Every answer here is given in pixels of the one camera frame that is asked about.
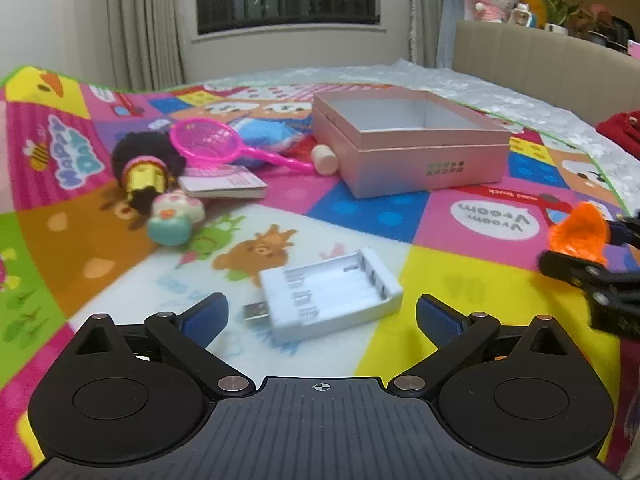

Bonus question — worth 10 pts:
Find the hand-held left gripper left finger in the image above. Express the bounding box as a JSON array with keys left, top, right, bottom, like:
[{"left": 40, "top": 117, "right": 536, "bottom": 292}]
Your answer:
[{"left": 72, "top": 292, "right": 256, "bottom": 398}]

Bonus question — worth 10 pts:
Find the colourful cartoon play mat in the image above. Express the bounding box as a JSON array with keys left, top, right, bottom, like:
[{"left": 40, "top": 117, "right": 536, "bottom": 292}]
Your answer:
[{"left": 0, "top": 65, "right": 640, "bottom": 480}]

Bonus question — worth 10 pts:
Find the beige curtain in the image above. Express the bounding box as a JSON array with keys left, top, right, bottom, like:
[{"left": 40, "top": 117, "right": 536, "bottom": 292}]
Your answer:
[{"left": 105, "top": 0, "right": 188, "bottom": 92}]

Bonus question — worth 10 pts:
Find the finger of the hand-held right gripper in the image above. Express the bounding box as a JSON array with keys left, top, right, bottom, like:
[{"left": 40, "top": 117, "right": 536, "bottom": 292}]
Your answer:
[
  {"left": 602, "top": 212, "right": 640, "bottom": 248},
  {"left": 539, "top": 250, "right": 640, "bottom": 333}
]

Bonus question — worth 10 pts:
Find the orange translucent plastic toy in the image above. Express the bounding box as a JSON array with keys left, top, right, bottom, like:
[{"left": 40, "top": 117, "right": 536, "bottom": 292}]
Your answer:
[{"left": 548, "top": 202, "right": 611, "bottom": 266}]

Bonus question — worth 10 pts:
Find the pink toy net racket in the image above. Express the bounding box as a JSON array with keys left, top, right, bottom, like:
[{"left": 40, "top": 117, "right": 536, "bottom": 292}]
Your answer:
[{"left": 169, "top": 117, "right": 316, "bottom": 175}]

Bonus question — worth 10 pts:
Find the yellow duck plush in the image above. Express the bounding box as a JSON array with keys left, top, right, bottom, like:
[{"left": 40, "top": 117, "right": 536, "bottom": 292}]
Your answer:
[{"left": 520, "top": 0, "right": 548, "bottom": 28}]

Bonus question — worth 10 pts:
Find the blue plush toy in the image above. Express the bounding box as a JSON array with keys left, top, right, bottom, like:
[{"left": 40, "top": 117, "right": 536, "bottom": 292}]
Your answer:
[{"left": 232, "top": 119, "right": 306, "bottom": 166}]

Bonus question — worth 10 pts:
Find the beige padded headboard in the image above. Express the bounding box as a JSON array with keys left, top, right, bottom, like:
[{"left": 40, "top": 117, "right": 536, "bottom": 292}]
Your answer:
[{"left": 452, "top": 20, "right": 640, "bottom": 131}]

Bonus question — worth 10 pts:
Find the small printed card box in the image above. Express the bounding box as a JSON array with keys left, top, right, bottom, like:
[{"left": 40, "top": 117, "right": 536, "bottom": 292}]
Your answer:
[{"left": 178, "top": 165, "right": 268, "bottom": 200}]

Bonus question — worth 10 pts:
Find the red-leaved potted plant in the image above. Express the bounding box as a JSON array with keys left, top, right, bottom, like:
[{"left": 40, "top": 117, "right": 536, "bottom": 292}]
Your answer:
[{"left": 575, "top": 2, "right": 621, "bottom": 46}]

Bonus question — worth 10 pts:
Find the pale wooden cylinder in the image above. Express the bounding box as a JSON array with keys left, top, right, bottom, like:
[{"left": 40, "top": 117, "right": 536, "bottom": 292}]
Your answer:
[{"left": 311, "top": 144, "right": 340, "bottom": 175}]

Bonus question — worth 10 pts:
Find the white quilted bedspread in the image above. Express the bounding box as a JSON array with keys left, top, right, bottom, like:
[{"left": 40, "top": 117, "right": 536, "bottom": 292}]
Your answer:
[{"left": 200, "top": 57, "right": 640, "bottom": 211}]

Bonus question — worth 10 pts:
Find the pink and mint squishy toy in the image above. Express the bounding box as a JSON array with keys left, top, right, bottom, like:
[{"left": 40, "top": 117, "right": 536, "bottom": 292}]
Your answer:
[{"left": 146, "top": 187, "right": 207, "bottom": 248}]

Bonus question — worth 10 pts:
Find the red cloth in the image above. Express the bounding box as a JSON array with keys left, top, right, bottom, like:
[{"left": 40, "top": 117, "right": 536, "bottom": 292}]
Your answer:
[{"left": 595, "top": 112, "right": 640, "bottom": 158}]

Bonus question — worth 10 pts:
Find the black plush toy gold band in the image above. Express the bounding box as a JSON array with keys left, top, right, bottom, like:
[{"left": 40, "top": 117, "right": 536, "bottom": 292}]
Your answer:
[{"left": 111, "top": 130, "right": 188, "bottom": 216}]

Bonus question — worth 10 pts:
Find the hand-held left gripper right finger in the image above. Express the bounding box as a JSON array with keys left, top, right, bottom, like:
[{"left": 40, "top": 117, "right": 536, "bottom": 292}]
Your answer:
[{"left": 387, "top": 294, "right": 573, "bottom": 398}]

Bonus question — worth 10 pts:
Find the green potted plant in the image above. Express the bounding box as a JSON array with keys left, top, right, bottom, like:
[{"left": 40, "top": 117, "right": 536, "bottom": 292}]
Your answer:
[{"left": 542, "top": 0, "right": 583, "bottom": 36}]

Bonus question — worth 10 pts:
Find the white battery charger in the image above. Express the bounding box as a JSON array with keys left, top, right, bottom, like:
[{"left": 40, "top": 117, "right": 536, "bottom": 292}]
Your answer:
[{"left": 243, "top": 247, "right": 404, "bottom": 345}]

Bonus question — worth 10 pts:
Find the pink cardboard box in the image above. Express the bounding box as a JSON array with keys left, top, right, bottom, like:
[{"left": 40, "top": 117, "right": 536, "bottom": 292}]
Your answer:
[{"left": 311, "top": 86, "right": 512, "bottom": 200}]

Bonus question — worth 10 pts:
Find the white lace curtain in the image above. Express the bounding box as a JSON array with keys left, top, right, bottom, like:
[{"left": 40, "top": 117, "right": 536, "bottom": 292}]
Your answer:
[{"left": 407, "top": 0, "right": 468, "bottom": 68}]

